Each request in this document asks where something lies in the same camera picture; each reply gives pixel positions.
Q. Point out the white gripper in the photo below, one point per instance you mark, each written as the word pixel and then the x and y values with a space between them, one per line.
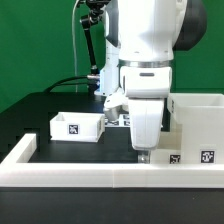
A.
pixel 145 125

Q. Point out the white front drawer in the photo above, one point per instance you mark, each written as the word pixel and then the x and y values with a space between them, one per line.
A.
pixel 168 150

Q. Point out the white drawer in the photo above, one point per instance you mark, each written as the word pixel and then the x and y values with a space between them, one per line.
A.
pixel 168 150
pixel 79 127

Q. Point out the white drawer cabinet box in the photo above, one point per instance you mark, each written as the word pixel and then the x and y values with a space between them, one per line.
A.
pixel 201 119

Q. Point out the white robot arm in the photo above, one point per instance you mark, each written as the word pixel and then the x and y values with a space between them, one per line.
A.
pixel 145 34

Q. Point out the white tag sheet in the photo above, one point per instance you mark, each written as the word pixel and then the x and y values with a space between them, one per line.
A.
pixel 122 121

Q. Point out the white U-shaped boundary fence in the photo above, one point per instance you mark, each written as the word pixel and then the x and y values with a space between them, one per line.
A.
pixel 17 171

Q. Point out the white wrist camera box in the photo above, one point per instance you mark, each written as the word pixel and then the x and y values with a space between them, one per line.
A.
pixel 114 104

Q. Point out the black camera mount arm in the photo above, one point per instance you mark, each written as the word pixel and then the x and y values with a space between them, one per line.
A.
pixel 96 10

